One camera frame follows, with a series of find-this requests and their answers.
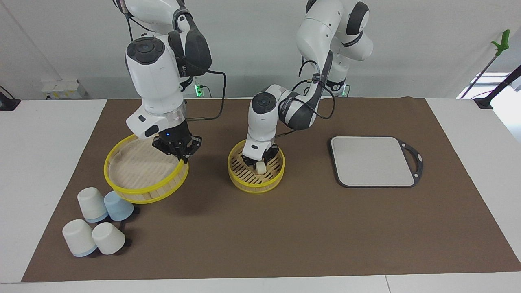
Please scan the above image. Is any yellow bamboo steamer lid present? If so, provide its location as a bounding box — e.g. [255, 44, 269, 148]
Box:
[104, 133, 190, 204]

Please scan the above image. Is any yellow bamboo steamer base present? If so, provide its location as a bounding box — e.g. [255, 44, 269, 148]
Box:
[227, 139, 285, 194]

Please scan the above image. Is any brown table mat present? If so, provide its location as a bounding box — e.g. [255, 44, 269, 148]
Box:
[21, 97, 521, 282]

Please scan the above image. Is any light blue plastic cup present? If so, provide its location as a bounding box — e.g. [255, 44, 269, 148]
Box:
[104, 191, 134, 221]

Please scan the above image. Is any grey cutting board dark rim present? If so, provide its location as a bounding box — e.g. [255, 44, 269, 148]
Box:
[329, 136, 424, 188]

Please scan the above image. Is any white plastic cup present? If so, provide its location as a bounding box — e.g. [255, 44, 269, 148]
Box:
[92, 222, 126, 255]
[62, 219, 98, 257]
[77, 187, 109, 223]

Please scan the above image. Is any white power strip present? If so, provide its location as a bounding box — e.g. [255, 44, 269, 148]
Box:
[41, 79, 87, 99]

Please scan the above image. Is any black table clamp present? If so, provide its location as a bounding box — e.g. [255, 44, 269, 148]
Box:
[0, 86, 21, 111]

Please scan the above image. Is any green tipped pole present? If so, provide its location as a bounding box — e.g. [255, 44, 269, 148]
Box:
[460, 29, 510, 98]

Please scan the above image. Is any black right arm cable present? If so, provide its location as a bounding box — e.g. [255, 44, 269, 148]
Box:
[179, 69, 226, 121]

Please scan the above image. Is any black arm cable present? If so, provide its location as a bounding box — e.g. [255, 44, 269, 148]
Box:
[299, 61, 336, 120]
[179, 69, 226, 121]

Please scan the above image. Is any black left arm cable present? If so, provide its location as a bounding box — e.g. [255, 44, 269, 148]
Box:
[299, 61, 336, 120]

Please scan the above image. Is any black camera stand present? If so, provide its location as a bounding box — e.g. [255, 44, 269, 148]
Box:
[474, 65, 521, 109]

